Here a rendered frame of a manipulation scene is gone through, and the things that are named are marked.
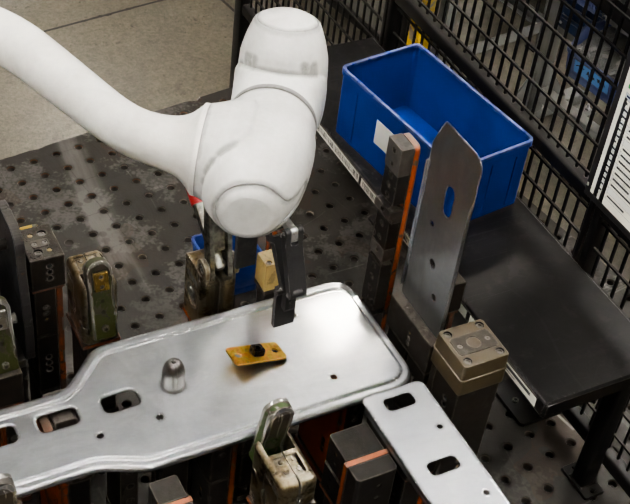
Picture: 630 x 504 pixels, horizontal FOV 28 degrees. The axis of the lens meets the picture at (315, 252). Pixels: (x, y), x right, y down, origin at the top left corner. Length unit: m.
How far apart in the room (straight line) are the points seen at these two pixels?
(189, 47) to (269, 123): 2.89
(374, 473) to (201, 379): 0.27
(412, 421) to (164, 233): 0.84
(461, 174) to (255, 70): 0.39
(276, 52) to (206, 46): 2.82
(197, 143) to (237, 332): 0.56
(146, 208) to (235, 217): 1.19
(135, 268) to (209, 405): 0.67
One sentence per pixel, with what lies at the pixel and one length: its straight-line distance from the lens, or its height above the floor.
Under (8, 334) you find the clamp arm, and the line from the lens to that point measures 1.75.
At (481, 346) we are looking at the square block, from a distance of 1.78.
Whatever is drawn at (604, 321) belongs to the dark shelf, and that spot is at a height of 1.03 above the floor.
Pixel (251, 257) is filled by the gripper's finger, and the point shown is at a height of 1.15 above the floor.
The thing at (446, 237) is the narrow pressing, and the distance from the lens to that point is 1.76.
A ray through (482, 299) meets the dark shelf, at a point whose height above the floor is 1.03.
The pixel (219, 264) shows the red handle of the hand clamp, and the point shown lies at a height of 1.07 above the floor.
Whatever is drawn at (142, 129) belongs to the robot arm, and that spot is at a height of 1.50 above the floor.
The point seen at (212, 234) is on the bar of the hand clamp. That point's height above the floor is 1.13.
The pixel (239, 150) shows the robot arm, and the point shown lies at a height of 1.52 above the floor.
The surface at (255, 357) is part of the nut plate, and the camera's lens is 1.77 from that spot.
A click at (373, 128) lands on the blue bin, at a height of 1.10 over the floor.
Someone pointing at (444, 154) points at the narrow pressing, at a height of 1.29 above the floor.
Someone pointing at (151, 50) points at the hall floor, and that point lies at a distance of 4.18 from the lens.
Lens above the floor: 2.31
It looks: 42 degrees down
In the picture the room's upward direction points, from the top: 8 degrees clockwise
